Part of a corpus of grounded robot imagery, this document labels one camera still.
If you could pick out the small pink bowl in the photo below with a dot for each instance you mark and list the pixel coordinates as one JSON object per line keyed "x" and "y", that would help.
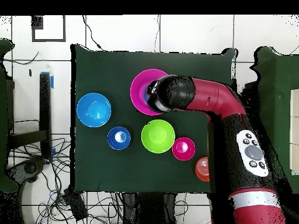
{"x": 186, "y": 151}

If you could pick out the black stand with blue tape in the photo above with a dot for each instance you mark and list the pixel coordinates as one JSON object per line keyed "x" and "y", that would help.
{"x": 45, "y": 105}

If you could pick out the lime green bowl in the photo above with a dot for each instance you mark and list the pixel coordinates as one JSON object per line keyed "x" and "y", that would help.
{"x": 158, "y": 136}

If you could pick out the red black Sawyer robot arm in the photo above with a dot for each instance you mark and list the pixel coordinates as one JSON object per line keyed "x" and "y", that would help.
{"x": 215, "y": 95}

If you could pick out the dark green tablecloth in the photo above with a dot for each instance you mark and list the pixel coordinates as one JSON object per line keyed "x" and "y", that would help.
{"x": 105, "y": 163}

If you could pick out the black power brick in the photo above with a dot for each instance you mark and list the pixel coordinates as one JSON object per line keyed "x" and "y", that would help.
{"x": 76, "y": 205}

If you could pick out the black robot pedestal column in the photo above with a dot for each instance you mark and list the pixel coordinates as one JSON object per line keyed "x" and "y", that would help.
{"x": 149, "y": 207}

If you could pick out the black pedestal foot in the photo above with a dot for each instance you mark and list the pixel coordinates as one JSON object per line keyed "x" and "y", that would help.
{"x": 25, "y": 169}

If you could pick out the dark blue bowl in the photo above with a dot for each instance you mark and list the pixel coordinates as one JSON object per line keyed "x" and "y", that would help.
{"x": 112, "y": 138}

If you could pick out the green cloth covered side table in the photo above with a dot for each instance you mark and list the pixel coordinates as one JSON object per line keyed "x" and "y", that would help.
{"x": 3, "y": 116}
{"x": 280, "y": 93}

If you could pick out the large light blue bowl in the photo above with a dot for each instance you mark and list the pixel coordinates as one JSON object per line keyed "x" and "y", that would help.
{"x": 93, "y": 109}

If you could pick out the large pink bowl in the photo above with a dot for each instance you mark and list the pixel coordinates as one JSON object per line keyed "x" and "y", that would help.
{"x": 136, "y": 93}

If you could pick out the orange bowl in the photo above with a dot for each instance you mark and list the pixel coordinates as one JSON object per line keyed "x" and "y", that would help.
{"x": 202, "y": 170}

